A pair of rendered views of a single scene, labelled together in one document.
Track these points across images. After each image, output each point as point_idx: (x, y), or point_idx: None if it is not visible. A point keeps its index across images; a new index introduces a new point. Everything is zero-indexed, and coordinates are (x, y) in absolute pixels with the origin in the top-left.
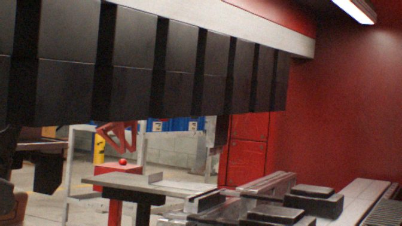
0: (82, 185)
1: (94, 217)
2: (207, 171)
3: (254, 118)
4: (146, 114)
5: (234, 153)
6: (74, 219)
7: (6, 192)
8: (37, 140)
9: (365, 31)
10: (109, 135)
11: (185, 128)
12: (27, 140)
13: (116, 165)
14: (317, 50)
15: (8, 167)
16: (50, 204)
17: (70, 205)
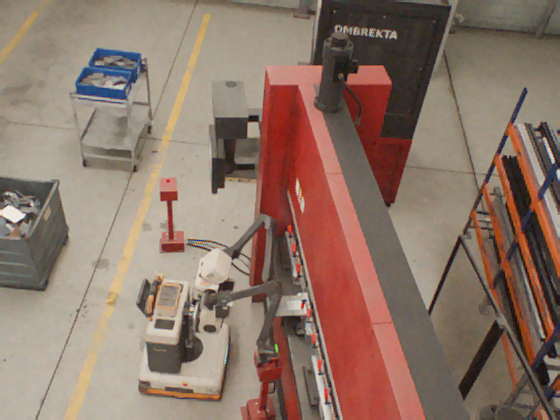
0: (5, 49)
1: (61, 109)
2: (148, 89)
3: (272, 213)
4: None
5: (264, 225)
6: (53, 118)
7: (275, 351)
8: (227, 285)
9: None
10: (103, 108)
11: (136, 77)
12: (225, 288)
13: (167, 184)
14: None
15: (267, 339)
16: (16, 97)
17: (31, 95)
